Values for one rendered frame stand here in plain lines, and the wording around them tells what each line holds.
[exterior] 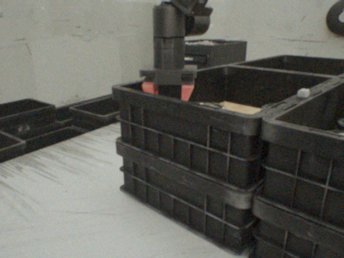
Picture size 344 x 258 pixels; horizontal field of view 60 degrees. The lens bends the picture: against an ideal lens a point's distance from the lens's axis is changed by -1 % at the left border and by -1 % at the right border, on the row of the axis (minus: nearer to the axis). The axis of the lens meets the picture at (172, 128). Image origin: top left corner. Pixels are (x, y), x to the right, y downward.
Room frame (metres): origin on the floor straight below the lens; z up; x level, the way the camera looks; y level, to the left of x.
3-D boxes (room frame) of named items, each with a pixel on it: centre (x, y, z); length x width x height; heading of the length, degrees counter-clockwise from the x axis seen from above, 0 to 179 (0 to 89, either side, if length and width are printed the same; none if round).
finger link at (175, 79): (0.56, -0.01, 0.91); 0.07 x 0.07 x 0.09; 85
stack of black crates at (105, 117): (1.67, 0.35, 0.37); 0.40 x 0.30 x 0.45; 144
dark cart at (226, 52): (2.41, -0.25, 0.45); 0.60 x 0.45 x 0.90; 144
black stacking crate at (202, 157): (0.59, -0.12, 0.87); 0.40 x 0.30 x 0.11; 138
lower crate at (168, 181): (0.59, -0.12, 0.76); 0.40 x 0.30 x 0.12; 138
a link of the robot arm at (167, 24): (0.56, 0.00, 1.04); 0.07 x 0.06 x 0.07; 143
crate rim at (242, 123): (0.59, -0.12, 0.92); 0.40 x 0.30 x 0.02; 138
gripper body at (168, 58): (0.56, 0.01, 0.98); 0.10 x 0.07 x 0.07; 85
